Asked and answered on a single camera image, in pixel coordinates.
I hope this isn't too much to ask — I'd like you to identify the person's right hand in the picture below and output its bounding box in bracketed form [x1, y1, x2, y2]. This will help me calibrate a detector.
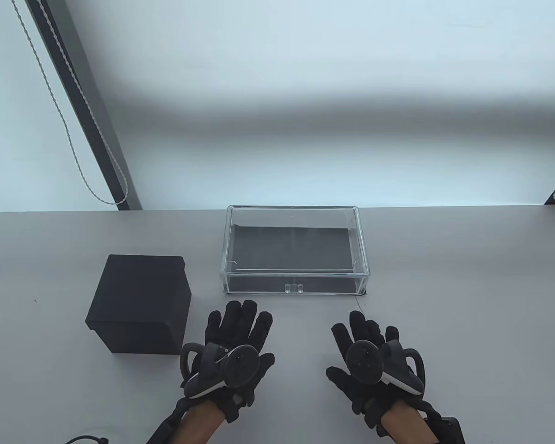
[326, 310, 427, 435]

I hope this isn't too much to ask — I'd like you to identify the person's left hand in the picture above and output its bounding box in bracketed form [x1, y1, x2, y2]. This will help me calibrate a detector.
[180, 300, 276, 424]

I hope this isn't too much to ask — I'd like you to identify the black and white controller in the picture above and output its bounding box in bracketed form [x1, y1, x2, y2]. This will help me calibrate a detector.
[346, 339, 427, 396]
[179, 341, 260, 401]

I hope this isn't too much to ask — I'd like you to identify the black cardboard box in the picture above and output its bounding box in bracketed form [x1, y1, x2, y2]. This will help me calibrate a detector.
[86, 254, 192, 336]
[92, 296, 191, 355]

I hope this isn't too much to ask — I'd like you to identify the person's right forearm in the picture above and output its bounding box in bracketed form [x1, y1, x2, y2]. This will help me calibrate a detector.
[380, 399, 439, 444]

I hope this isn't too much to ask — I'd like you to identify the black forearm module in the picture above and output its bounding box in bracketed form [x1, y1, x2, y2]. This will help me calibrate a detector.
[423, 415, 466, 444]

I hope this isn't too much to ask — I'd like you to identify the person's left forearm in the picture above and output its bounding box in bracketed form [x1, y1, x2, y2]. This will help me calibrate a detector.
[169, 399, 226, 444]

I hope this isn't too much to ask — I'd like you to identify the clear acrylic drawer case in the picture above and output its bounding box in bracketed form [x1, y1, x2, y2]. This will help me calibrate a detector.
[222, 205, 372, 296]

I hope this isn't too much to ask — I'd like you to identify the black glove cable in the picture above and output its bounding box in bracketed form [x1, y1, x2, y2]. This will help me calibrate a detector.
[146, 399, 190, 444]

